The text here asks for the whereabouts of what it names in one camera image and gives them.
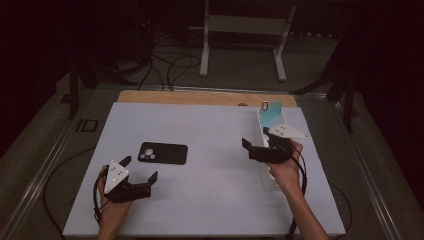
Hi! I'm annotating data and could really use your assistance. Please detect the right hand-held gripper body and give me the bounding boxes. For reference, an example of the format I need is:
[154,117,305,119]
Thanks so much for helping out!
[249,123,310,164]

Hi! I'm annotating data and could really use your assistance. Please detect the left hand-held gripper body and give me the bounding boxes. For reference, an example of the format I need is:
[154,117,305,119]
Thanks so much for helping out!
[103,159,153,204]

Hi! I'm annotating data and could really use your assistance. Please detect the glossy iridescent phone case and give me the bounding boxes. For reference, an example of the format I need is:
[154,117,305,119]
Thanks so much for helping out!
[259,100,283,129]

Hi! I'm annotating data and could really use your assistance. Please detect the white plastic bin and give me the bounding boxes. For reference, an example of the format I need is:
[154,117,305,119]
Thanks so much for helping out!
[254,108,299,192]

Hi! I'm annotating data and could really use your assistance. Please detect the black phone case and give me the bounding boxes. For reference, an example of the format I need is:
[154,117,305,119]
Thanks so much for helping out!
[137,141,189,166]

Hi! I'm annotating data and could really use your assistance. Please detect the person's left hand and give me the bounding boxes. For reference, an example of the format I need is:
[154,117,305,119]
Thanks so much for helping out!
[97,165,134,221]

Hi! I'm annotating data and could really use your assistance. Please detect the person's right hand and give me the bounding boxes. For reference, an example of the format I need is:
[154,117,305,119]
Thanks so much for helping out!
[266,139,304,198]

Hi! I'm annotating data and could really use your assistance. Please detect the wooden table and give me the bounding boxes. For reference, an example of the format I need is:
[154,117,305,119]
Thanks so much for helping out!
[117,89,298,108]

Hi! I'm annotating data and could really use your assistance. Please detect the black stand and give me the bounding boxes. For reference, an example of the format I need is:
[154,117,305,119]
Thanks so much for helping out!
[68,56,138,120]
[289,29,359,134]

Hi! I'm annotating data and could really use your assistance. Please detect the white metal stand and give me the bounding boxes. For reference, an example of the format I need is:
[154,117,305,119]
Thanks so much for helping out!
[188,0,298,83]

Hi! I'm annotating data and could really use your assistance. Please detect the left hand-held gripper cable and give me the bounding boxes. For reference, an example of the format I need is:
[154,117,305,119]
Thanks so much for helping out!
[42,146,109,239]

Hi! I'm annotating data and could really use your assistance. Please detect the hand-held gripper cable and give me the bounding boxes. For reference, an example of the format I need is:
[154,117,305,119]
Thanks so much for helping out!
[42,146,109,239]
[288,146,353,240]

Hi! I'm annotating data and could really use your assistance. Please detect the right hand-held gripper cable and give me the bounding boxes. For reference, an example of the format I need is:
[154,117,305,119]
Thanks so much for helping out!
[288,146,353,240]

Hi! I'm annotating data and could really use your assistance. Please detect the aluminium floor frame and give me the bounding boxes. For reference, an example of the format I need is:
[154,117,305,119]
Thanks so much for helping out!
[0,83,406,240]

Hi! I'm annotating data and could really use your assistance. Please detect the black floor cables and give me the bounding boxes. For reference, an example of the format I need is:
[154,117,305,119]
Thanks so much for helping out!
[136,33,202,92]

